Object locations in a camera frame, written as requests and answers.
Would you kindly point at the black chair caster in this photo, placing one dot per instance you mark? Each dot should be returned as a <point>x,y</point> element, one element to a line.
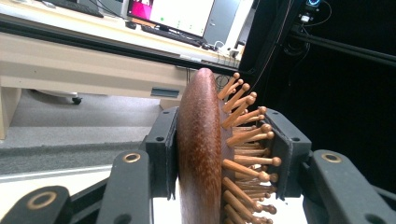
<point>77,100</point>

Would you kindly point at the black slanted frame bar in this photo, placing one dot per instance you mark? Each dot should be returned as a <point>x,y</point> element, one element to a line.
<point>342,48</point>

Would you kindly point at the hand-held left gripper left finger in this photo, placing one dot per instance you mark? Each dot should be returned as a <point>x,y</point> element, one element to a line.
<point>162,152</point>

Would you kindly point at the grey desk label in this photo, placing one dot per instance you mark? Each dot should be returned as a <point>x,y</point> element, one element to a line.
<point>165,92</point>

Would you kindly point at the brown wooden hairbrush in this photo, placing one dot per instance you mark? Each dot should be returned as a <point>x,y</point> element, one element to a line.
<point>199,149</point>

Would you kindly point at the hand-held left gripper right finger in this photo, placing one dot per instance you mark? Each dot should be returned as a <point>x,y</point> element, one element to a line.
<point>292,149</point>

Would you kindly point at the black keyboard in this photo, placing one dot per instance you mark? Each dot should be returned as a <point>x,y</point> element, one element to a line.
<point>74,6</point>
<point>171,34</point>

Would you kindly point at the grey computer case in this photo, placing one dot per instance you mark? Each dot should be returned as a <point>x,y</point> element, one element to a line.
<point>222,21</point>

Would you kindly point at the black horizontal frame bar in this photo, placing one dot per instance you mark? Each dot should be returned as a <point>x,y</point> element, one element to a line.
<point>109,43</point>

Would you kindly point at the light wooden desk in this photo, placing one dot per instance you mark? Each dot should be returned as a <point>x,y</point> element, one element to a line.
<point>77,65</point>

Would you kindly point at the black curtain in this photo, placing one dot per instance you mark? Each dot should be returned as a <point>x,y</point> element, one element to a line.
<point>342,102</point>

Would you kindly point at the white chair base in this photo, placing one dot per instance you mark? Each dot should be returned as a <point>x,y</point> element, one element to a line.
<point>56,93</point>

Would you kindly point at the black computer mouse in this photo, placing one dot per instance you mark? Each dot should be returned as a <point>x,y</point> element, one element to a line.
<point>131,25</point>

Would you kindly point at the computer monitor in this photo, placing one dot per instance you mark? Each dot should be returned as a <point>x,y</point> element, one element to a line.
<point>174,14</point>

